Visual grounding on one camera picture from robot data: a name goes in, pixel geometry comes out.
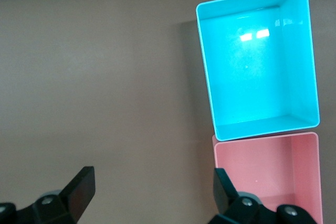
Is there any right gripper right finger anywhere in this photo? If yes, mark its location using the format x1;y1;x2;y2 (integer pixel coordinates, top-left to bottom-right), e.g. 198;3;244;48
209;168;318;224

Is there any blue plastic bin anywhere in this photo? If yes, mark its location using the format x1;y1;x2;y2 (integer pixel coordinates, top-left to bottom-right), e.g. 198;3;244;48
195;0;321;142

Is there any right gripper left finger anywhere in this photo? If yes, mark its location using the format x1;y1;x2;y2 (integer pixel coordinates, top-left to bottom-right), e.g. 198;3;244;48
0;166;96;224

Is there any pink plastic bin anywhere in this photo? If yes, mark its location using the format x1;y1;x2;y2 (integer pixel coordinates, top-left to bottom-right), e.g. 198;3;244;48
212;131;323;224

